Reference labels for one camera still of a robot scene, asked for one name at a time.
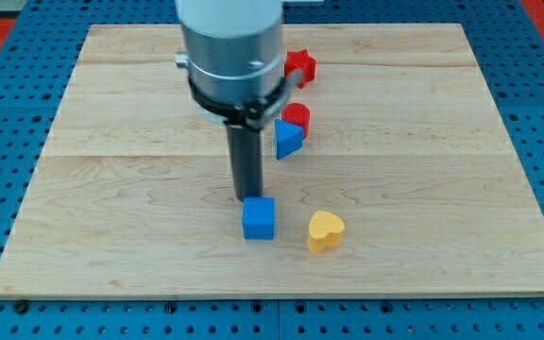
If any black clamp ring mount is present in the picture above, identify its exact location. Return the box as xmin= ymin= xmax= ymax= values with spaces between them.
xmin=188 ymin=69 xmax=302 ymax=131

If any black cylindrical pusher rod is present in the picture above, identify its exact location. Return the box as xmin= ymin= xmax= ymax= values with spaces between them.
xmin=226 ymin=126 xmax=263 ymax=201

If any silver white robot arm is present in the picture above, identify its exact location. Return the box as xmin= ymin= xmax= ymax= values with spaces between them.
xmin=175 ymin=0 xmax=302 ymax=200

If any blue triangle block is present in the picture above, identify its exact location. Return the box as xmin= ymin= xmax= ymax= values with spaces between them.
xmin=275 ymin=119 xmax=304 ymax=160

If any red cylinder block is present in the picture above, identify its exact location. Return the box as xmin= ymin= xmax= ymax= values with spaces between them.
xmin=281 ymin=103 xmax=311 ymax=139

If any blue cube block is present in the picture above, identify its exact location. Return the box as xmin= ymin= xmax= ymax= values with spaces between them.
xmin=242 ymin=196 xmax=275 ymax=240

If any red star block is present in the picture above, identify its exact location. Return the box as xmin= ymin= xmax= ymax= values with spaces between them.
xmin=284 ymin=49 xmax=316 ymax=89

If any yellow heart block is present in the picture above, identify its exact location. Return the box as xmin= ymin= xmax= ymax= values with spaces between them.
xmin=307 ymin=211 xmax=346 ymax=253

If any light wooden board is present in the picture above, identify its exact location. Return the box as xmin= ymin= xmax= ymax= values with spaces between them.
xmin=0 ymin=24 xmax=544 ymax=300

